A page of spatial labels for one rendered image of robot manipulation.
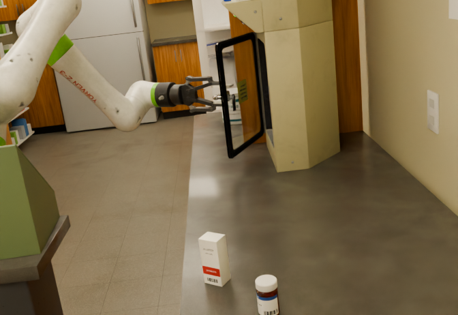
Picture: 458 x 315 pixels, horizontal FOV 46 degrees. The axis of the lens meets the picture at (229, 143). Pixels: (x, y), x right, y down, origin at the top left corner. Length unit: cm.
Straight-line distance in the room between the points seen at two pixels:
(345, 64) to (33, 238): 131
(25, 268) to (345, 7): 144
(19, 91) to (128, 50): 523
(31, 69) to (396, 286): 106
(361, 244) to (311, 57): 71
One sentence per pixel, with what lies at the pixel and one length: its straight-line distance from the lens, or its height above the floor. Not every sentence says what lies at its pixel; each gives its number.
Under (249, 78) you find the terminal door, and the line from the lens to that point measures 198.
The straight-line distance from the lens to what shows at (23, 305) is 163.
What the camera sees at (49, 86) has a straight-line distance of 709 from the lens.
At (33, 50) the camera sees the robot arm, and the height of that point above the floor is 145.
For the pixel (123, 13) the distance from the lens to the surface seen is 667.
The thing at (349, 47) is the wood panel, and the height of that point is 128.
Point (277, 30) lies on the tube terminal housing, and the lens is 173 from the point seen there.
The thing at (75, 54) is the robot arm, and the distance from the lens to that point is 192.
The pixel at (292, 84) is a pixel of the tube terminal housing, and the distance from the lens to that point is 176.
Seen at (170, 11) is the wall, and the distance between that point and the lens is 729.
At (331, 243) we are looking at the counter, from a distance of 135.
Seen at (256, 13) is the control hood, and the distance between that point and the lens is 172.
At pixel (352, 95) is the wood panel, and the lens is 220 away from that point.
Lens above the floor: 157
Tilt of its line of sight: 16 degrees down
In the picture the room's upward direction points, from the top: 7 degrees counter-clockwise
